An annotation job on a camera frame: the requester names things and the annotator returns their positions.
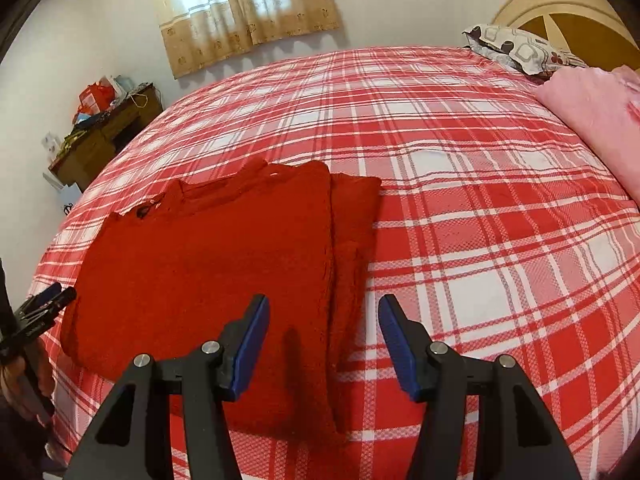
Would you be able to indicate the grey patterned pillow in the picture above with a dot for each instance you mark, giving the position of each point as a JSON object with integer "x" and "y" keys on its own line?
{"x": 525, "y": 47}

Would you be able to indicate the white paper bag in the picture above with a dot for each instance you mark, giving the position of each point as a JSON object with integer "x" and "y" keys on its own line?
{"x": 67, "y": 197}

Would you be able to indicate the red embroidered sweater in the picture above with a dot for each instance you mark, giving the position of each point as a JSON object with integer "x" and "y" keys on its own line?
{"x": 215, "y": 270}

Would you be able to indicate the pink floral quilt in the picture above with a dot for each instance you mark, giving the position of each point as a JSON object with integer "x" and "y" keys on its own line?
{"x": 595, "y": 110}

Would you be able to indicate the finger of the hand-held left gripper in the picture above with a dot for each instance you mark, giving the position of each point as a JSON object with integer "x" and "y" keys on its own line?
{"x": 45, "y": 294}
{"x": 57, "y": 305}

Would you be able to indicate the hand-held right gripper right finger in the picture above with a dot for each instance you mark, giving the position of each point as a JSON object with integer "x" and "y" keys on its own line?
{"x": 397, "y": 345}

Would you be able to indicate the beige window curtain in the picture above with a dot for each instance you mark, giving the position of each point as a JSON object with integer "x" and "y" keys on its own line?
{"x": 250, "y": 5}

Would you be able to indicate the pale plastic bag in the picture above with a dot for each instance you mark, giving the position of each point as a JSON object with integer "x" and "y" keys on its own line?
{"x": 122, "y": 87}

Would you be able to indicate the person's left hand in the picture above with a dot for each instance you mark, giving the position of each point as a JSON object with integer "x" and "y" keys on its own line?
{"x": 25, "y": 385}

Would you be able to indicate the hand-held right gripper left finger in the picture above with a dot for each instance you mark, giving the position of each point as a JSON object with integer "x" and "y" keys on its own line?
{"x": 250, "y": 350}

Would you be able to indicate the dark wooden desk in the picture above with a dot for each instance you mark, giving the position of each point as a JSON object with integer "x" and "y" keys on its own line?
{"x": 100, "y": 140}

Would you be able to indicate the cream wooden headboard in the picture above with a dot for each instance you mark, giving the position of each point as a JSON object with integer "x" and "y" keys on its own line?
{"x": 580, "y": 10}

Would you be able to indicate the red gift bag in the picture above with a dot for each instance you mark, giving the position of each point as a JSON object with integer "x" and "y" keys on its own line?
{"x": 94, "y": 99}

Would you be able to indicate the bed with red plaid sheet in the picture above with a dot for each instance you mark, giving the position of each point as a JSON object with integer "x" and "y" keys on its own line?
{"x": 475, "y": 210}

